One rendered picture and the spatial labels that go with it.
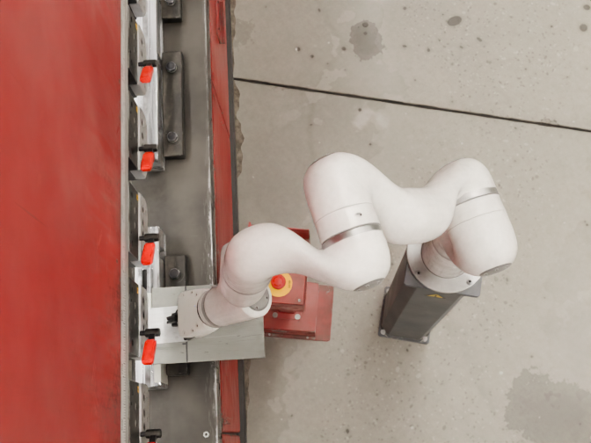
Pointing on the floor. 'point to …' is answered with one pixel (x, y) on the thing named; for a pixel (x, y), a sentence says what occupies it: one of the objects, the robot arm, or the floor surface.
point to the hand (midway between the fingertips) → (176, 319)
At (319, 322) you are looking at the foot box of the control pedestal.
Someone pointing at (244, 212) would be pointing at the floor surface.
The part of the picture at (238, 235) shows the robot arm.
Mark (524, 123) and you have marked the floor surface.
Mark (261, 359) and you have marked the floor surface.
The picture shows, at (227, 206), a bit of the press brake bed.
